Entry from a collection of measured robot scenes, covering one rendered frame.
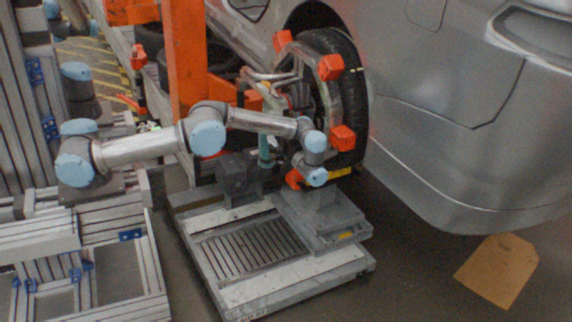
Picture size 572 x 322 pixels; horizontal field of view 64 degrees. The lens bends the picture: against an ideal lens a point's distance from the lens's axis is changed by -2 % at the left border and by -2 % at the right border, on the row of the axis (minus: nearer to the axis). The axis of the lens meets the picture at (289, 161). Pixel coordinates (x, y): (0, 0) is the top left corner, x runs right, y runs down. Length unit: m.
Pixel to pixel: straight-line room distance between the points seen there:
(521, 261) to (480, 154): 1.48
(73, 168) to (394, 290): 1.66
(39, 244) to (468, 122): 1.43
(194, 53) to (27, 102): 0.85
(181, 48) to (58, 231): 1.02
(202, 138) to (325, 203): 1.20
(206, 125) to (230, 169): 1.04
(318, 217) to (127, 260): 0.97
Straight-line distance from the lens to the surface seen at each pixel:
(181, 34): 2.28
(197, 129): 1.48
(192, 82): 2.38
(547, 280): 2.90
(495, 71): 1.42
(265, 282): 2.35
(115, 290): 2.23
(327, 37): 2.05
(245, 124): 1.67
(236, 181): 2.52
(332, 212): 2.53
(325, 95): 1.92
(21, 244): 1.78
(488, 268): 2.80
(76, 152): 1.57
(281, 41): 2.22
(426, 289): 2.58
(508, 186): 1.58
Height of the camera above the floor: 1.86
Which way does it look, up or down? 35 degrees down
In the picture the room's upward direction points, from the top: 3 degrees clockwise
